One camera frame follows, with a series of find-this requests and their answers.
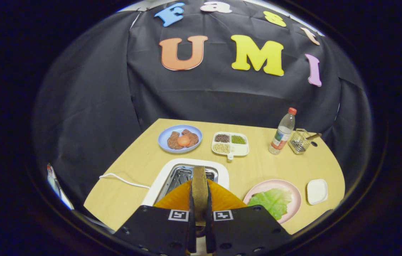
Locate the black backdrop cloth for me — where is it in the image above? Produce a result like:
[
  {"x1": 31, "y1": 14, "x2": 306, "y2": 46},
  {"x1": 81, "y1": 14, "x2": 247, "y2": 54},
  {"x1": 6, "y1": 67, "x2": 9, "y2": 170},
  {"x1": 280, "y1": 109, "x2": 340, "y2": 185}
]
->
[{"x1": 32, "y1": 0, "x2": 372, "y2": 214}]

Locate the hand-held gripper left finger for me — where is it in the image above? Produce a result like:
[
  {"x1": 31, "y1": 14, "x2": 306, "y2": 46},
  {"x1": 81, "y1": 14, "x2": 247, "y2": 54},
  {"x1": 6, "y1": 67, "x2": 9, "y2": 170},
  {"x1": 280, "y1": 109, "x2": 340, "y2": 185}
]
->
[{"x1": 114, "y1": 179, "x2": 197, "y2": 256}]

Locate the blue round plate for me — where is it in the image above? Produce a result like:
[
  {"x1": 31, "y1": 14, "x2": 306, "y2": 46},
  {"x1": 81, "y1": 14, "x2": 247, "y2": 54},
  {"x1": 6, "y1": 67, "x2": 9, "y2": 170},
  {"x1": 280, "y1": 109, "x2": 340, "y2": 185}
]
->
[{"x1": 158, "y1": 124, "x2": 203, "y2": 154}]

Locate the pink round plate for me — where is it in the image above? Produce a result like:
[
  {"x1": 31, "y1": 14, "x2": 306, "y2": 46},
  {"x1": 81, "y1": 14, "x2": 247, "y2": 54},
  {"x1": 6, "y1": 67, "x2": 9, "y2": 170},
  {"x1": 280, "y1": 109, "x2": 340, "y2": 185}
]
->
[{"x1": 243, "y1": 179, "x2": 302, "y2": 224}]

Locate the white divided seed tray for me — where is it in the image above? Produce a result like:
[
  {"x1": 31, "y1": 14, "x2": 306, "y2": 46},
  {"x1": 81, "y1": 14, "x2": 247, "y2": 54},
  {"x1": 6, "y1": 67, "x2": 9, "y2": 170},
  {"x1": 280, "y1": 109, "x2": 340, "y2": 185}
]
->
[{"x1": 211, "y1": 132, "x2": 250, "y2": 160}]

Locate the clear water bottle red cap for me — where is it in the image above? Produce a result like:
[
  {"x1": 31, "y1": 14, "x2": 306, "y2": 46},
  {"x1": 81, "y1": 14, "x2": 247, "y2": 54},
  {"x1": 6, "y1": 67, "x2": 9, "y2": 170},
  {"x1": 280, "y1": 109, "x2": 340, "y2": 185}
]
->
[{"x1": 268, "y1": 107, "x2": 298, "y2": 155}]

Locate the metal wire utensil basket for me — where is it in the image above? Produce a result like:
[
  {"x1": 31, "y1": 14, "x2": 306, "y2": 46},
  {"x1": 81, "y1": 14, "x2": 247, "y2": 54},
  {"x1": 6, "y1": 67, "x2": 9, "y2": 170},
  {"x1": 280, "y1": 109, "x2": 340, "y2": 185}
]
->
[{"x1": 288, "y1": 129, "x2": 311, "y2": 155}]

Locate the white power cable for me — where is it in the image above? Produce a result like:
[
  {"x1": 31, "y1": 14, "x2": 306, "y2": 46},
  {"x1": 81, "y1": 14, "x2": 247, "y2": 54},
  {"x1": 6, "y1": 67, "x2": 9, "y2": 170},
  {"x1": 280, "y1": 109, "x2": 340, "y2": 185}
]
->
[{"x1": 99, "y1": 173, "x2": 151, "y2": 189}]

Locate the small white square plate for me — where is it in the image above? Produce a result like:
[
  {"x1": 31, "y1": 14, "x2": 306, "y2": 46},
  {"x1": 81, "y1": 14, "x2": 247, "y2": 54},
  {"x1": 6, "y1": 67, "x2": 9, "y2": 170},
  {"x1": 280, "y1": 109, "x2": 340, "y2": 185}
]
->
[{"x1": 306, "y1": 179, "x2": 328, "y2": 206}]

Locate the white toaster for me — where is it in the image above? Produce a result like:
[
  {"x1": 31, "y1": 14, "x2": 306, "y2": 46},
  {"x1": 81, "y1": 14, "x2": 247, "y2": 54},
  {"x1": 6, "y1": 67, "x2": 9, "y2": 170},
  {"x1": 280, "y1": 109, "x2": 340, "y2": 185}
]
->
[{"x1": 141, "y1": 158, "x2": 230, "y2": 207}]

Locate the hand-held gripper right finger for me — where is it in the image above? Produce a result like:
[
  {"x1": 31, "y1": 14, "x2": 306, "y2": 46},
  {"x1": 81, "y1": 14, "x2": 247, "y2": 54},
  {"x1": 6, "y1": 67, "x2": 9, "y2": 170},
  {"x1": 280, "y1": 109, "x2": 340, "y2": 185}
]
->
[{"x1": 206, "y1": 179, "x2": 292, "y2": 256}]

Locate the green lettuce leaf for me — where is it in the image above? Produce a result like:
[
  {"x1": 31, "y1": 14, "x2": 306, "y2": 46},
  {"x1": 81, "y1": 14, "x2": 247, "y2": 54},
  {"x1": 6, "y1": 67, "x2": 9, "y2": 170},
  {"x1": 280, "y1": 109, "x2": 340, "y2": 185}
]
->
[{"x1": 247, "y1": 188, "x2": 293, "y2": 221}]

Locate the brown meat patty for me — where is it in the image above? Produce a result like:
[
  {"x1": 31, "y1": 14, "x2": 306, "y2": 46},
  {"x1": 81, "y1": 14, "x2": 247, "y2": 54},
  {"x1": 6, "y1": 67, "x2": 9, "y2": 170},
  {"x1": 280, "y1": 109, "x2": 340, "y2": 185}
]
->
[
  {"x1": 181, "y1": 129, "x2": 199, "y2": 147},
  {"x1": 167, "y1": 131, "x2": 182, "y2": 150}
]

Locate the plain brown toast slice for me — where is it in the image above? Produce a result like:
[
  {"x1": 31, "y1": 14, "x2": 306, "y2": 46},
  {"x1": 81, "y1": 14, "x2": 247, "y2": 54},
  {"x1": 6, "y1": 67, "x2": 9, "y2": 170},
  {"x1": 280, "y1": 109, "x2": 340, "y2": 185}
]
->
[{"x1": 191, "y1": 166, "x2": 209, "y2": 226}]

